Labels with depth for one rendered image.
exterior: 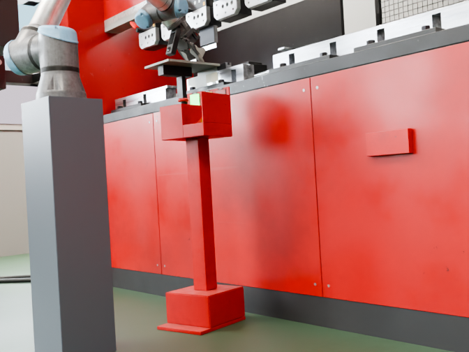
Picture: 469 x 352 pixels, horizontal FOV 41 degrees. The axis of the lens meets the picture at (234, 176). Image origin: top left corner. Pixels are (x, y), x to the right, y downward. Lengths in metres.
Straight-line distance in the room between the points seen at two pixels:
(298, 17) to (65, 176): 1.61
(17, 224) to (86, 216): 3.57
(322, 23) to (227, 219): 1.07
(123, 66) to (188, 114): 1.35
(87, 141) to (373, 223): 0.90
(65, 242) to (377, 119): 0.99
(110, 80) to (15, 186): 2.21
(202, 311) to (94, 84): 1.64
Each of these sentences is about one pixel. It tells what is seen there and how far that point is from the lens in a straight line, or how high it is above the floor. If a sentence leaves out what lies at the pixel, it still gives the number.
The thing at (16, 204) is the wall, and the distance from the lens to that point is 5.45.
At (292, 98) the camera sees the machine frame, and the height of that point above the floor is 0.77.
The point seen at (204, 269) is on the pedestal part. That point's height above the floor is 0.19.
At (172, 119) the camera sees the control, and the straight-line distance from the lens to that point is 2.21.
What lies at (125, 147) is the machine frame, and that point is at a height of 0.70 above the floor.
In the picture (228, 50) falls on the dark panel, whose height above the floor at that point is 1.21.
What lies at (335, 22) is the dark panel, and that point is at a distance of 2.92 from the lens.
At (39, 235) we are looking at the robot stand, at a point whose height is 0.37.
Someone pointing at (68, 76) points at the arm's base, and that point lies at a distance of 1.95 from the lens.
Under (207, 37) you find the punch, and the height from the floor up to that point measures 1.13.
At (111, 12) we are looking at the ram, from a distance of 3.45.
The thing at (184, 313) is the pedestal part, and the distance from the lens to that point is 2.20.
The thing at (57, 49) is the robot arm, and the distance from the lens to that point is 1.96.
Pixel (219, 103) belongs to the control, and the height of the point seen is 0.78.
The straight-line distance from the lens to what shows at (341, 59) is 2.01.
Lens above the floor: 0.50
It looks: 1 degrees up
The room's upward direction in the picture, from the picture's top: 3 degrees counter-clockwise
